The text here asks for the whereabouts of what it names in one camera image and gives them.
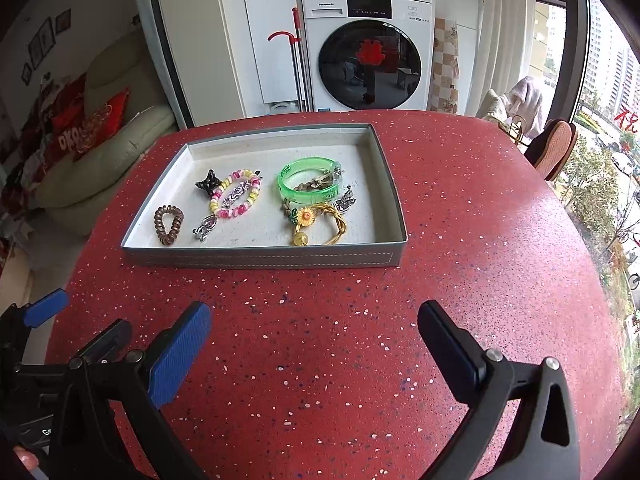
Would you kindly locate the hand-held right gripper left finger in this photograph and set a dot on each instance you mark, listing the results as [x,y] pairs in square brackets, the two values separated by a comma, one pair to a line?
[180,355]

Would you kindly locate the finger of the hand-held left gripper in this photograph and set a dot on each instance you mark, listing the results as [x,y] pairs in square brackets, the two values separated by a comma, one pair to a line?
[107,340]
[45,308]

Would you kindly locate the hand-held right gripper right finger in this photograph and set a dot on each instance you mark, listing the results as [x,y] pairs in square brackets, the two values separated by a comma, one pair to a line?
[445,340]

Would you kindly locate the grey jewelry tray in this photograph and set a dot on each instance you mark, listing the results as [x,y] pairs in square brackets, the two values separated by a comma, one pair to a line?
[280,257]

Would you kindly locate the black hair claw clip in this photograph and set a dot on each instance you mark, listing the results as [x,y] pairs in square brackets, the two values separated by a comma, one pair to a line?
[207,182]

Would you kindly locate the green translucent bangle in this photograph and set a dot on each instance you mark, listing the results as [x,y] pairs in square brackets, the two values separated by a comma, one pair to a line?
[285,187]

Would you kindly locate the person's left hand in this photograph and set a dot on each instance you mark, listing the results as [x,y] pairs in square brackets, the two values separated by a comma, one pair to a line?
[25,457]

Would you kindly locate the red cloth pile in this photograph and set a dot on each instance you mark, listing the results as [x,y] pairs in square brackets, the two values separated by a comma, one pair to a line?
[30,170]

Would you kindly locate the cream leather sofa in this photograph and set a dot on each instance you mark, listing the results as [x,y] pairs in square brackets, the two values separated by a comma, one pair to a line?
[100,170]

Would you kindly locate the red patterned cushion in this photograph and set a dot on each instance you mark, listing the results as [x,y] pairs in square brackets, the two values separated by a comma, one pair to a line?
[95,125]

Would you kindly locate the brown chair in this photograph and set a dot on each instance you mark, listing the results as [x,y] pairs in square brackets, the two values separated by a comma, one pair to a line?
[555,150]

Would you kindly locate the pink towel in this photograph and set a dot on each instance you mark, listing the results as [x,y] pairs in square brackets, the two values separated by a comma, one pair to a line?
[530,100]

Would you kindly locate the white washing machine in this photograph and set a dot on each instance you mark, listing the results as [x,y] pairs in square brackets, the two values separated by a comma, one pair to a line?
[375,65]

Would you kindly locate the white curtain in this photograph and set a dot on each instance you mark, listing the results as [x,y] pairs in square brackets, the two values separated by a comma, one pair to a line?
[505,35]

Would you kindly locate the white cabinet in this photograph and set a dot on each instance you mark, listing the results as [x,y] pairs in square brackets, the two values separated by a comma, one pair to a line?
[265,0]

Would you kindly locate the small wall picture frame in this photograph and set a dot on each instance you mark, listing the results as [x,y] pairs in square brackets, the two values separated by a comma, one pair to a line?
[62,20]
[26,74]

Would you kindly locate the large wall picture frame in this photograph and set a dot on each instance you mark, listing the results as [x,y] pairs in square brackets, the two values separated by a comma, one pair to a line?
[40,40]

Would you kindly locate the grey door frame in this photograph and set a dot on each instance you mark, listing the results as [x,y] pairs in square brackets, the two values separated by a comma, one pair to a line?
[165,35]

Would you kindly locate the dark window frame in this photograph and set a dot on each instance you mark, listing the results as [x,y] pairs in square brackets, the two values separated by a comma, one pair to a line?
[570,60]

